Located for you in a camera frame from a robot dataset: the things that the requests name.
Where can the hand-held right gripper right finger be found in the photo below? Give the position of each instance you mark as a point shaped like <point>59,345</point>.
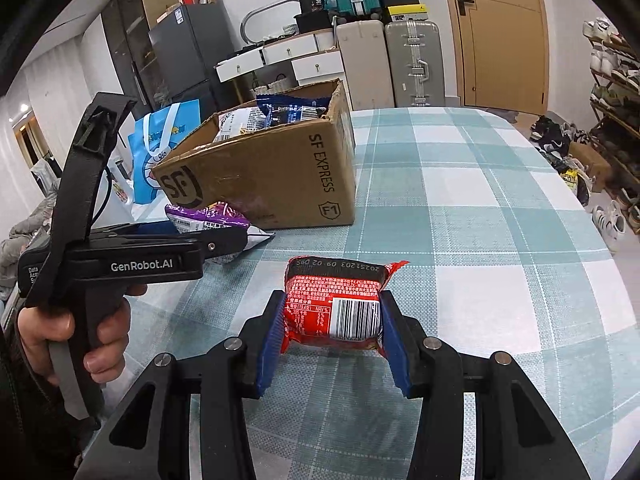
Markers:
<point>397,355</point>

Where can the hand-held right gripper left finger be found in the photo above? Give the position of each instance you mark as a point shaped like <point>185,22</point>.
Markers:
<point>267,355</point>

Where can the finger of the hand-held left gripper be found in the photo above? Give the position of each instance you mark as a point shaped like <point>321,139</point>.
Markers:
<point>222,246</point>

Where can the purple white snack packet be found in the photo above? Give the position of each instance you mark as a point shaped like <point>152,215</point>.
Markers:
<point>200,217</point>

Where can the red barcode snack packet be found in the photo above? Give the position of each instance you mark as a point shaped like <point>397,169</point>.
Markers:
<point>330,310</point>

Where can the brown cardboard box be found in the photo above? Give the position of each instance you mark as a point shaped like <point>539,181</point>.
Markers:
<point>280,180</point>

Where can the white red snack bag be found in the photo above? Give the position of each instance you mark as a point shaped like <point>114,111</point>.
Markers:
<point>240,122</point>

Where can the dark blue snack packet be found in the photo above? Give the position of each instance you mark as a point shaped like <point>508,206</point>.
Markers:
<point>290,112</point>

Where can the person's left forearm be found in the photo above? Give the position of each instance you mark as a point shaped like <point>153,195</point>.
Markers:
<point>35,435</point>

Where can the person's left hand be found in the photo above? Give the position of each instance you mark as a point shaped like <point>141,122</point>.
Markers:
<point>112,335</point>

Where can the grey cloth pile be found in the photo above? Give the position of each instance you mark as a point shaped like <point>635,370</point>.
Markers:
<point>25,240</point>

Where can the blue cartoon tote bag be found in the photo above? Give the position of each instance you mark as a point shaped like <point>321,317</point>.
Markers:
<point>150,135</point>

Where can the checkered tablecloth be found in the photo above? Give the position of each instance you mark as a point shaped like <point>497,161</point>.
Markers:
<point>475,240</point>

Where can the woven basket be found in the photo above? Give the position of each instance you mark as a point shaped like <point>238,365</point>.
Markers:
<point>281,85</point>

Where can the grey fridge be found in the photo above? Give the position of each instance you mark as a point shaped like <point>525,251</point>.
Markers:
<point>180,55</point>

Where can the white drawer cabinet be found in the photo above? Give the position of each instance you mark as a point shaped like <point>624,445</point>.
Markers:
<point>315,67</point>

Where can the dark glass cabinet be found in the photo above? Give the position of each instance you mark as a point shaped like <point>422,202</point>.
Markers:
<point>125,45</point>

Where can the grey round hoop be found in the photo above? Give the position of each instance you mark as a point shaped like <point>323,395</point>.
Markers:
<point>246,22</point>

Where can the beige suitcase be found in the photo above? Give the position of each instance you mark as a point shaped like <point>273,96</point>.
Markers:
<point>362,65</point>

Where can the white sneakers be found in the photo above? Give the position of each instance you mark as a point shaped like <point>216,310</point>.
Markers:
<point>610,225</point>

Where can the silver suitcase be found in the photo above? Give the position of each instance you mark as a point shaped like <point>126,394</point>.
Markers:
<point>415,65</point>

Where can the small cardboard box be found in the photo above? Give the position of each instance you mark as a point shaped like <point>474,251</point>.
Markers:
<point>590,165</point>

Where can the pile of shoes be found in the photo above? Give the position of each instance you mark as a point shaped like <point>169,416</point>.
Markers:
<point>555,135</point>

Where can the yellow black box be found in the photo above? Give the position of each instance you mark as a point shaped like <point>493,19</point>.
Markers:
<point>407,12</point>

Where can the shoe rack with shoes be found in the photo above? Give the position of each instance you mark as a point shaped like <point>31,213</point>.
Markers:
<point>615,110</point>

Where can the wooden door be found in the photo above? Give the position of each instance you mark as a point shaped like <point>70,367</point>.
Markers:
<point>500,35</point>

